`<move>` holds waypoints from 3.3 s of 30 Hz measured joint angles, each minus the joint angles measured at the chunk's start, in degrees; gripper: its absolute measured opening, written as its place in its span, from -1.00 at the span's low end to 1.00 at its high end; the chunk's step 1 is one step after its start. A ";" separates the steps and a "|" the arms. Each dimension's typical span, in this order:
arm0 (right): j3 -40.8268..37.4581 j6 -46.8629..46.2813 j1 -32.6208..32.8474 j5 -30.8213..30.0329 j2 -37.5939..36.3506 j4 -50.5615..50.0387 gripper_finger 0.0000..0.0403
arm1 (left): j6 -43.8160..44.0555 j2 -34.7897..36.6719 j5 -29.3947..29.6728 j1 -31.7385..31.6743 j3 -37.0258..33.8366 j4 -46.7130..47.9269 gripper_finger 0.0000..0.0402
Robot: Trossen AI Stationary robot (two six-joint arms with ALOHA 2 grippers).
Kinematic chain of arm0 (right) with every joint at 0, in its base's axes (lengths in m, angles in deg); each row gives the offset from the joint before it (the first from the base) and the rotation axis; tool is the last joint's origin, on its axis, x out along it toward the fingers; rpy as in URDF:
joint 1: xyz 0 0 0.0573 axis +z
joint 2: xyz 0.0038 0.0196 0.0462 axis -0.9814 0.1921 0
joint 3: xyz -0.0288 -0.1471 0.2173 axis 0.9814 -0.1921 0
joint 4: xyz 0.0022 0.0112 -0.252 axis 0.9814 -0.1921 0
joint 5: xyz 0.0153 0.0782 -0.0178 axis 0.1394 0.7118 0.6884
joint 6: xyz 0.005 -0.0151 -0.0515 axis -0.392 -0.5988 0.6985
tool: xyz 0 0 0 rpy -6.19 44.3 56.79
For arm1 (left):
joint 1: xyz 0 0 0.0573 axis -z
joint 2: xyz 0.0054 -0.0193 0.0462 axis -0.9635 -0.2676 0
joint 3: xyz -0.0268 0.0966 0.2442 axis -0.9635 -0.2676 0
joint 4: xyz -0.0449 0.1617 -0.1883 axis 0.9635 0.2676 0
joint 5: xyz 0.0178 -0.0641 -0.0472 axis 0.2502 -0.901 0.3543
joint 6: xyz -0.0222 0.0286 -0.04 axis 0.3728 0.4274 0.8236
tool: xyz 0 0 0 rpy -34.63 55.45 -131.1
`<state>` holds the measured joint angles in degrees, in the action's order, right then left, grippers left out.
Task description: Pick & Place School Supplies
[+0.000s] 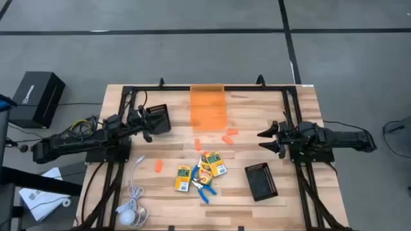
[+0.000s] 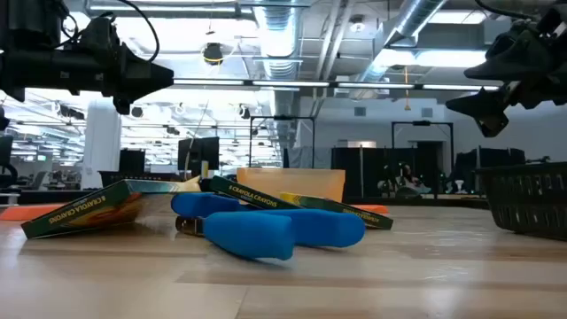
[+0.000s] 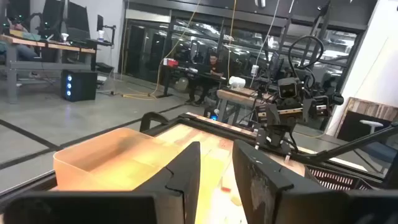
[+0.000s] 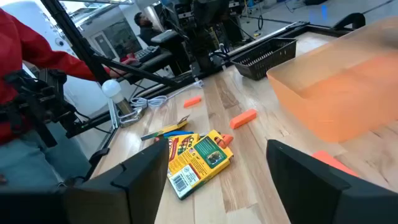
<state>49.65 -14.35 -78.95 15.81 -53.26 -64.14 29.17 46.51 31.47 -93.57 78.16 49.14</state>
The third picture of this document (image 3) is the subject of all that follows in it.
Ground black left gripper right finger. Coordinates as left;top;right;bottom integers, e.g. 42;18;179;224
232;139;398;224

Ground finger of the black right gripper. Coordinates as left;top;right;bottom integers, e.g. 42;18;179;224
254;103;280;126
303;95;331;121

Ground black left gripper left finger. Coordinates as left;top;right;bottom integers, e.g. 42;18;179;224
2;141;201;224

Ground orange translucent plastic bin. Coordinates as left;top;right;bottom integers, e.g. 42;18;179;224
52;126;189;192

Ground wooden top work table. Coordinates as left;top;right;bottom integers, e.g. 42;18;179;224
216;88;274;124

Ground white rounded appliance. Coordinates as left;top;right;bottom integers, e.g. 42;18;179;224
228;75;247;90

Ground leaning wooden board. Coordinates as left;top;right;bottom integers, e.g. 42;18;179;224
334;96;398;142

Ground white round stool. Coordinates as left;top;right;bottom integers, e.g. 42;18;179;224
359;119;384;135

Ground person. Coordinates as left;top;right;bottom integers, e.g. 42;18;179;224
0;17;40;62
185;52;225;106

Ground black mesh plastic basket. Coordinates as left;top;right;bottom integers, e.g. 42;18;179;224
306;166;376;191

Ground red white box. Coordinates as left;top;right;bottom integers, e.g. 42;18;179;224
162;57;179;68

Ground black computer tower blue lights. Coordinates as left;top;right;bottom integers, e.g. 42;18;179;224
60;68;98;103

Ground wooden top grey desk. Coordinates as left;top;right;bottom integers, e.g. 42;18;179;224
0;33;98;104

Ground black computer monitor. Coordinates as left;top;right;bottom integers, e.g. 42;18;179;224
67;1;91;41
42;0;66;41

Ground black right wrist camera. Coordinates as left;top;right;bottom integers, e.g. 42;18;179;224
277;77;299;100

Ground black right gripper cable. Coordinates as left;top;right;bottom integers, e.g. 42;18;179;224
287;35;325;82

